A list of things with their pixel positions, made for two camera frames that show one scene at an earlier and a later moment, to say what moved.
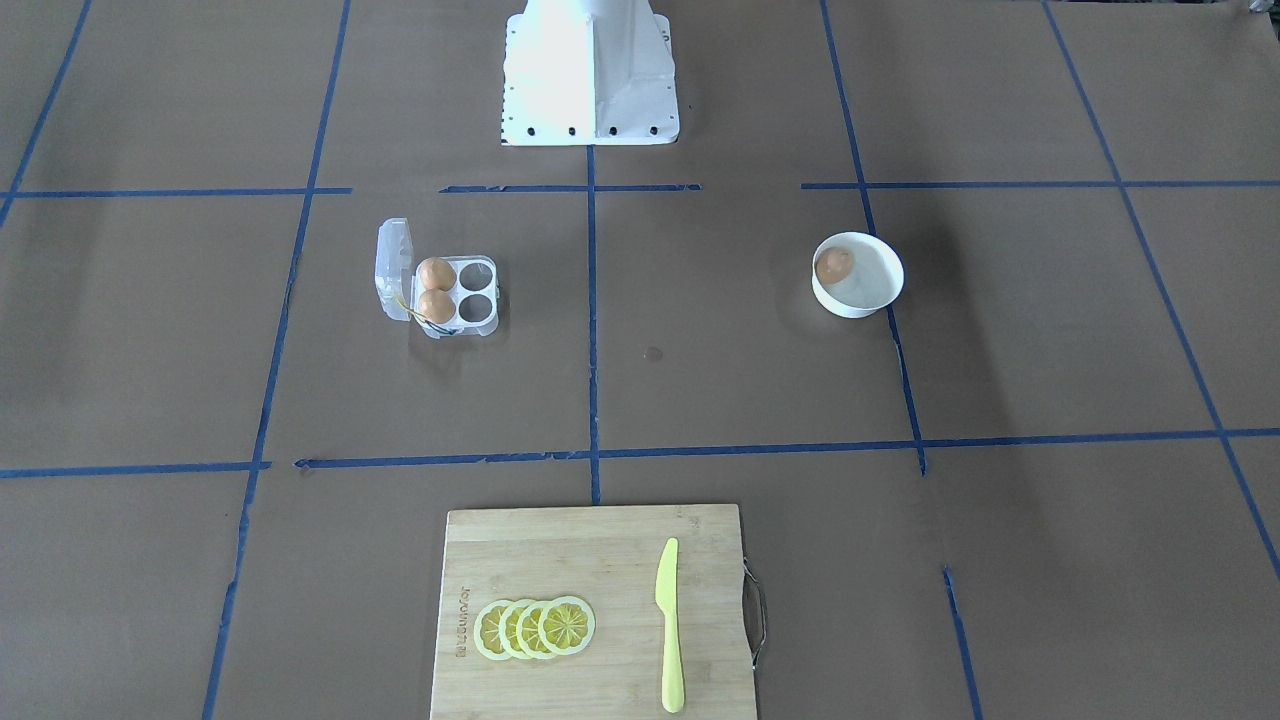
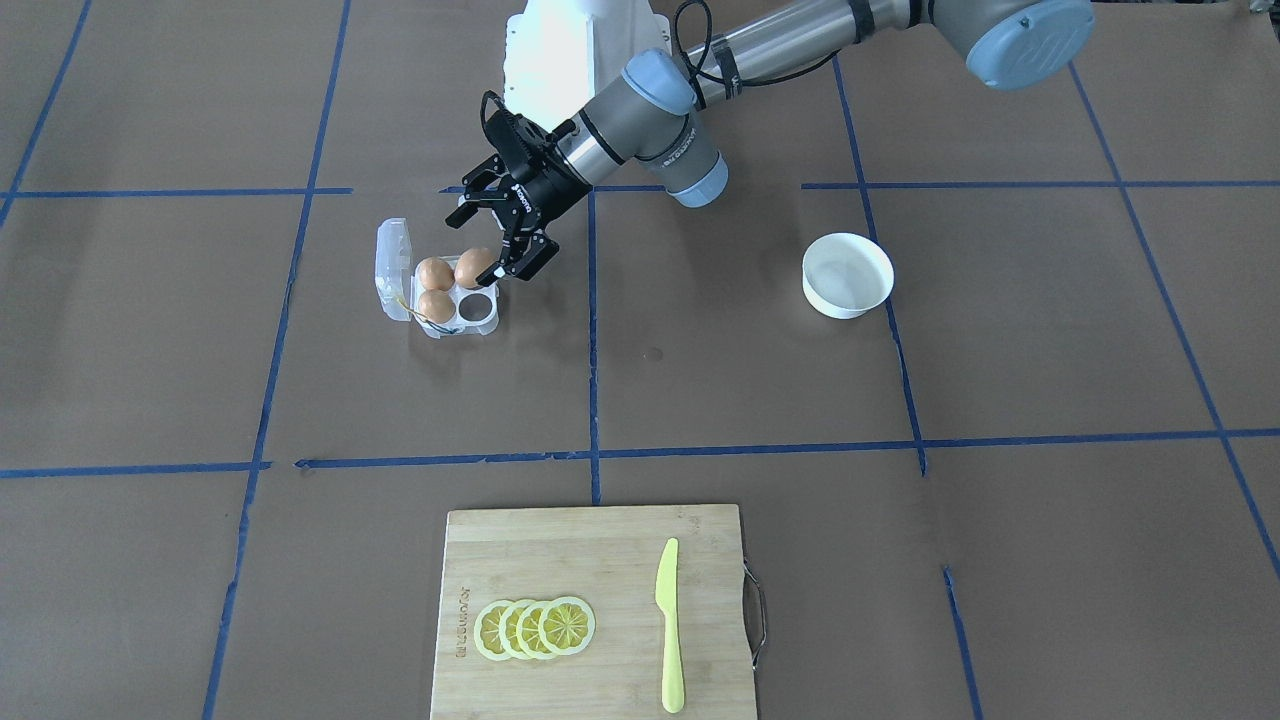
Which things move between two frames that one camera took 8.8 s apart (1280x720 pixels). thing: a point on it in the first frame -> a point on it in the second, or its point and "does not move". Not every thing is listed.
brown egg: x=834 y=264 -> x=470 y=263
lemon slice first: x=486 y=629 does not move
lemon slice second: x=507 y=629 does not move
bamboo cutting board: x=607 y=557 does not move
